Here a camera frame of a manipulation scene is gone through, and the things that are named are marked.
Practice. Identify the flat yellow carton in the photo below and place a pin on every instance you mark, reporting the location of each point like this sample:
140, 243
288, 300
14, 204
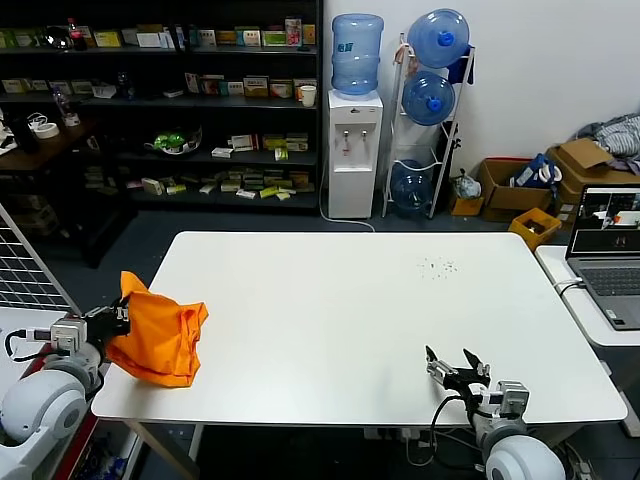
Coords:
226, 38

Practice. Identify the cream carton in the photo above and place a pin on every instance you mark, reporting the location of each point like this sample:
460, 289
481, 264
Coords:
153, 186

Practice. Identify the white table with red edge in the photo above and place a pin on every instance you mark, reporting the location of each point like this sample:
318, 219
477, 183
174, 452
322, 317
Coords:
20, 317

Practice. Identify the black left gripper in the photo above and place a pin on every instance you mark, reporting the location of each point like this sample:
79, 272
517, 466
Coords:
102, 325

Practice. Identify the white carton with red stripe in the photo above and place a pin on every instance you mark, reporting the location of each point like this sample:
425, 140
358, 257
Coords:
244, 142

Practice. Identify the pale pink rag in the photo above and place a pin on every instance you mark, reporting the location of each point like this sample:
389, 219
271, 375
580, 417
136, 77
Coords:
401, 55

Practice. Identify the plain white carton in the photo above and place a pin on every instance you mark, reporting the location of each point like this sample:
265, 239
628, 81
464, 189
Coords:
104, 91
149, 40

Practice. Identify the green and white plastic bag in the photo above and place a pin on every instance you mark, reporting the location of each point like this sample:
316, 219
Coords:
169, 140

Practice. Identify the blue water jug with label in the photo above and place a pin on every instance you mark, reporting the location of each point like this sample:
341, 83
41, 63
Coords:
356, 55

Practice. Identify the black shelf unit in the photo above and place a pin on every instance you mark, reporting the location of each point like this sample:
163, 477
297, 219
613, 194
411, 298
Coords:
150, 115

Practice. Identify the yellow plastic crate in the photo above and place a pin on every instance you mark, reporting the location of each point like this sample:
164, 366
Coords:
524, 232

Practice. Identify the grey open laptop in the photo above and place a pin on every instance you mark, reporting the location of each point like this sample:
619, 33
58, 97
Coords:
609, 280

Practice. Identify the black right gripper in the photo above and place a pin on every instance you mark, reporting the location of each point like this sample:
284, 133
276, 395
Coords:
470, 381

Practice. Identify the flat white carton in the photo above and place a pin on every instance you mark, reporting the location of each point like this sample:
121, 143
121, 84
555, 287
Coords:
222, 153
245, 194

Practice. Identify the cola bottle with red label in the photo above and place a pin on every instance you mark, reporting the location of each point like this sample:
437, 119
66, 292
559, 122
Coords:
74, 37

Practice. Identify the black cup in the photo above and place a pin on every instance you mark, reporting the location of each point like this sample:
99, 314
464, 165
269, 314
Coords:
26, 135

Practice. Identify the yellow carton with white label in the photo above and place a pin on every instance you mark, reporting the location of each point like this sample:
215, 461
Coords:
256, 87

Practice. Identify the orange t-shirt with white print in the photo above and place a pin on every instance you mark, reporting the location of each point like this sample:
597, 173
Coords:
155, 340

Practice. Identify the small white tape roll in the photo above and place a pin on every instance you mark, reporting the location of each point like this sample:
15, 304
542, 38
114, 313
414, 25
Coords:
71, 121

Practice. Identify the clear plastic water bottle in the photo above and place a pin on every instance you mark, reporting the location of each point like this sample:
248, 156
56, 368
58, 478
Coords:
59, 102

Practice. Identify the red and yellow carton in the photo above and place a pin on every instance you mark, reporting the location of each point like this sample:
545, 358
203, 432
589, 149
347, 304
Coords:
280, 90

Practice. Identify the tall pink floral carton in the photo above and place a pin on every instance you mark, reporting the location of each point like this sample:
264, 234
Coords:
293, 32

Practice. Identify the brown wooden desk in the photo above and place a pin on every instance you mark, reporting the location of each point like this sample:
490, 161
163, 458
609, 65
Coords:
54, 145

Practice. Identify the open brown cardboard box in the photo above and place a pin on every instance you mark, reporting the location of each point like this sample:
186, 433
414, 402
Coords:
499, 200

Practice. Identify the yellow green carton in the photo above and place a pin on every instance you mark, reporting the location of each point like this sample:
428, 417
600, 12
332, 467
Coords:
269, 192
274, 141

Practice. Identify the white water dispenser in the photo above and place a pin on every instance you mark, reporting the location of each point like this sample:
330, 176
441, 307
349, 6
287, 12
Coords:
354, 190

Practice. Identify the white power strip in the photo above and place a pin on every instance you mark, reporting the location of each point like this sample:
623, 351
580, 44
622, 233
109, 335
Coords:
414, 434

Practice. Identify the pile of grey-blue clothes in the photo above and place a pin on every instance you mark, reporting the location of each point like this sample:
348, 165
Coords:
619, 132

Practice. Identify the large white table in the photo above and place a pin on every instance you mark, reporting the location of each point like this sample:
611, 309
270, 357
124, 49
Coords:
325, 325

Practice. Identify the light green carton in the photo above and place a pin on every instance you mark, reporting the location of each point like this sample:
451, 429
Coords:
274, 39

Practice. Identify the white paper cup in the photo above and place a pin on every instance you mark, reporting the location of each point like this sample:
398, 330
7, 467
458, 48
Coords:
308, 97

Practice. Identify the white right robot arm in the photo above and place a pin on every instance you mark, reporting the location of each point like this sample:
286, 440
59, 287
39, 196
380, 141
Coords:
525, 460

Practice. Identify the small white side table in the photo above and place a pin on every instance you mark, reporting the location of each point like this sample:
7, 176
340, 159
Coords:
554, 265

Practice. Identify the white and blue plastic bag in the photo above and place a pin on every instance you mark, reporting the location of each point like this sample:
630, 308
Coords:
466, 186

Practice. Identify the orange carton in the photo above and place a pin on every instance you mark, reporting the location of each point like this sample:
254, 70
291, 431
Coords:
309, 35

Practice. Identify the cardboard box with raised flap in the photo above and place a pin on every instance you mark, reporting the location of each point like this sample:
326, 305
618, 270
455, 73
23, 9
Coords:
584, 155

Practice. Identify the white and teal carton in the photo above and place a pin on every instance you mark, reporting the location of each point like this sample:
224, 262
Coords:
231, 89
247, 37

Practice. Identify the small brown cardboard box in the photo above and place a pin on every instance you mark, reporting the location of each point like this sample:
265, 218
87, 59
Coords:
466, 206

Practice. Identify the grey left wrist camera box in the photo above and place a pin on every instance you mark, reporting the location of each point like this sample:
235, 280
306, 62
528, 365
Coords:
67, 335

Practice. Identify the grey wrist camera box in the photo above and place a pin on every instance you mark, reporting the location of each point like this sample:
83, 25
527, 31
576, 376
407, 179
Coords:
512, 397
67, 335

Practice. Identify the shiny dark round bowl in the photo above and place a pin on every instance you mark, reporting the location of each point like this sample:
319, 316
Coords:
56, 37

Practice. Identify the white and red carton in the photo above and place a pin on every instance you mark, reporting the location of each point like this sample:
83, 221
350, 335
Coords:
191, 83

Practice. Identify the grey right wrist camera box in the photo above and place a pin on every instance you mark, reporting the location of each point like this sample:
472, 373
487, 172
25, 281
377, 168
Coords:
512, 397

